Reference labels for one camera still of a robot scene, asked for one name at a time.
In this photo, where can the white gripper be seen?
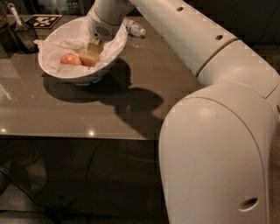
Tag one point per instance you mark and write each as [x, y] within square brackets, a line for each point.
[102, 28]

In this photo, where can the red yellow apple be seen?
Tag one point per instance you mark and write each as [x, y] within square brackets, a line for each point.
[70, 59]
[88, 60]

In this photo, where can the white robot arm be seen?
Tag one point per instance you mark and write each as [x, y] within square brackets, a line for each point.
[214, 145]

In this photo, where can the white bowl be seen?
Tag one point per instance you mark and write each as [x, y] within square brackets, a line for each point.
[84, 58]

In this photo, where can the white paper in bowl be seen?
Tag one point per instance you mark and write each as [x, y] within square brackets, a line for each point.
[58, 52]

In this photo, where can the clear plastic water bottle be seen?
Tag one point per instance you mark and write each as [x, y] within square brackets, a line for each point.
[134, 28]

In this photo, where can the black white marker tag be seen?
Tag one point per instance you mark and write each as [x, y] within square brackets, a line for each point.
[43, 21]

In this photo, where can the black scoop with handle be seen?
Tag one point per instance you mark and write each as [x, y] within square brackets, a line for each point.
[25, 35]

